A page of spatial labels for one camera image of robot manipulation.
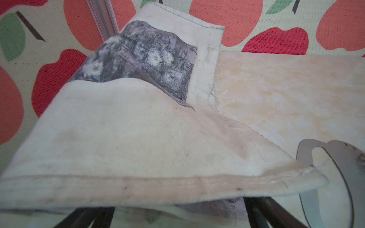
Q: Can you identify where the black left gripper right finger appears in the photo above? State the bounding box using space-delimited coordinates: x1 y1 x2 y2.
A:
244 197 307 228

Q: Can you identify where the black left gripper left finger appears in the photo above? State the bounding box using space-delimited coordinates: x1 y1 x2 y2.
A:
54 207 116 228

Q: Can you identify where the cream printed canvas tote bag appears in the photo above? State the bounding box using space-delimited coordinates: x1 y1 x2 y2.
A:
1 3 328 210

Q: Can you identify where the left rear aluminium frame post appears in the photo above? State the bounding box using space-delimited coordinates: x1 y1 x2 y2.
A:
86 0 120 41

